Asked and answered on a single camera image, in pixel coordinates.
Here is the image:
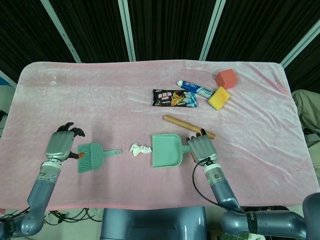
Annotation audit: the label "blue robot torso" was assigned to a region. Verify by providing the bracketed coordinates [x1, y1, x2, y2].
[99, 206, 208, 240]

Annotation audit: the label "white tissue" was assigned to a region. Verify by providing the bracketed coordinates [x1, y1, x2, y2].
[129, 142, 153, 157]

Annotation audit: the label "pink velvet tablecloth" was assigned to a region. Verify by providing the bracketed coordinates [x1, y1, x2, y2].
[0, 59, 320, 212]

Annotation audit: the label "wooden rolling pin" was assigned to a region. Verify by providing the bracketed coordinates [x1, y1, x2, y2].
[163, 114, 216, 140]

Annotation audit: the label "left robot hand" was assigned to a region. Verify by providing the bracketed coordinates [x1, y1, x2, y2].
[44, 121, 86, 161]

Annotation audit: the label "green hand broom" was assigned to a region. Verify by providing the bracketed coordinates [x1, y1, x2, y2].
[76, 142, 123, 174]

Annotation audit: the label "tangled black floor cables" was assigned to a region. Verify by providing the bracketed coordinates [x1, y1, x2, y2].
[43, 207, 103, 224]

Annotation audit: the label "red foam cube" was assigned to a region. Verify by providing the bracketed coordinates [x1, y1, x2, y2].
[215, 69, 239, 90]

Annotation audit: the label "grey aluminium partition post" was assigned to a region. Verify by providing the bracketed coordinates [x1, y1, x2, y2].
[279, 18, 320, 68]
[0, 69, 18, 87]
[117, 0, 137, 62]
[198, 0, 227, 61]
[39, 0, 82, 63]

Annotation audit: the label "blue white toothpaste tube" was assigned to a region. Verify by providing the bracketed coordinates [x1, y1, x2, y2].
[176, 79, 215, 98]

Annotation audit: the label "green grid box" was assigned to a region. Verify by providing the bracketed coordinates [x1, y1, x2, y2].
[219, 231, 251, 240]

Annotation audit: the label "grey cloth heap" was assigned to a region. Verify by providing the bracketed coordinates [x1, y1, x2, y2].
[291, 89, 320, 148]

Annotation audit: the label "yellow sponge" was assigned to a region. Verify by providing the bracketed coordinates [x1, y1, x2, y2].
[207, 86, 231, 111]

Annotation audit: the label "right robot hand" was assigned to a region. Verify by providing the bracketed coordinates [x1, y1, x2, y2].
[184, 127, 218, 163]

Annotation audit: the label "dark snack packet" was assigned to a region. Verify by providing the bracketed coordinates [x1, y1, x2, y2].
[151, 89, 199, 109]

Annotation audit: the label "green plastic dustpan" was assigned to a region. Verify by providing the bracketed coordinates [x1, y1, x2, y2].
[150, 133, 192, 168]

